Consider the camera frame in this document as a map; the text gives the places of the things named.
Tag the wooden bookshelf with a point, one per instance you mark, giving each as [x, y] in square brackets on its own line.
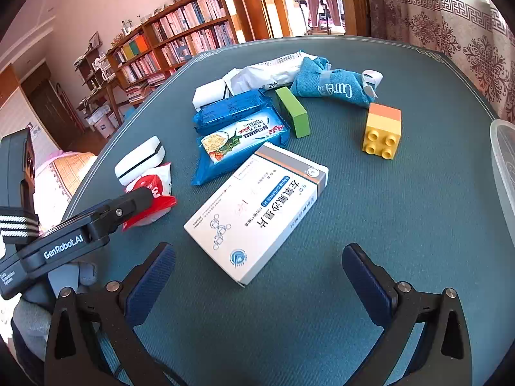
[181, 36]

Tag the green toy block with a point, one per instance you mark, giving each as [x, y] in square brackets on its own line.
[295, 114]

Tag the pink blanket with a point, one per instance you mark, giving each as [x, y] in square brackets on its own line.
[60, 185]

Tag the person's left hand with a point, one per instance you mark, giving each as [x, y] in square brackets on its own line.
[34, 321]

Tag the white medicine box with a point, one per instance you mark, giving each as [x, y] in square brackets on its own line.
[257, 217]

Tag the yellow orange toy brick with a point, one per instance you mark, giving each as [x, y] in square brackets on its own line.
[382, 132]

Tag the white storage bin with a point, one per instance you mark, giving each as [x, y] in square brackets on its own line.
[102, 120]

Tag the white plastic packet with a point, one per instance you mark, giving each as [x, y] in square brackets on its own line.
[265, 70]

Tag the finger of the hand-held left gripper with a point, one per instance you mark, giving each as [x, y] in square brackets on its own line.
[120, 211]

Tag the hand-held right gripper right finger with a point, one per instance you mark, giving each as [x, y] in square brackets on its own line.
[368, 281]

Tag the blue cloth pouch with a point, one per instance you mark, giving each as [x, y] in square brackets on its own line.
[334, 84]

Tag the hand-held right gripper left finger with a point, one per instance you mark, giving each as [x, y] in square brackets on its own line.
[155, 277]

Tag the plain blue snack packet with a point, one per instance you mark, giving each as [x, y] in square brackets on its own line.
[229, 110]

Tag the clear plastic container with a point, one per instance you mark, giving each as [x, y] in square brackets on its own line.
[505, 173]

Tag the blue noodle packet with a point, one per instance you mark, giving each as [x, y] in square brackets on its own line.
[237, 144]

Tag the white foam block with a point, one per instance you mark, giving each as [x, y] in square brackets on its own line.
[139, 163]

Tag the red white packet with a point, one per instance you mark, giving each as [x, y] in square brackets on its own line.
[157, 195]

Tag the small cluttered shelf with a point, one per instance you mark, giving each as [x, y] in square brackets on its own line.
[94, 68]

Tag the patterned white curtain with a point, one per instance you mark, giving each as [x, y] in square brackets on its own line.
[454, 20]

